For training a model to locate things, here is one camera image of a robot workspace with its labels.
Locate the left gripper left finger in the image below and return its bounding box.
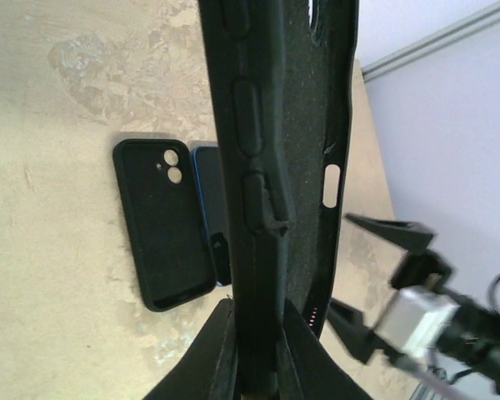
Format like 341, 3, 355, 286
145, 298, 238, 400

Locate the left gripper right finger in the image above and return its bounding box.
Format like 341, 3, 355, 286
276, 300, 371, 400

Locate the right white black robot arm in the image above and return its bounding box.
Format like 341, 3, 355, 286
327, 213, 500, 399

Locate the black phone case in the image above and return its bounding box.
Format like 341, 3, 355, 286
112, 138, 216, 313
198, 1, 359, 399

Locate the black phone with blue edge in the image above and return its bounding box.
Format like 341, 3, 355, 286
191, 146, 232, 286

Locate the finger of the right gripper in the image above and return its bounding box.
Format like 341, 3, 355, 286
327, 298, 378, 363
344, 212, 435, 253

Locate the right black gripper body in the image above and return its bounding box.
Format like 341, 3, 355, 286
389, 249, 453, 294

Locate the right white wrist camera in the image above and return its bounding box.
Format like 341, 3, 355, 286
374, 286, 459, 360

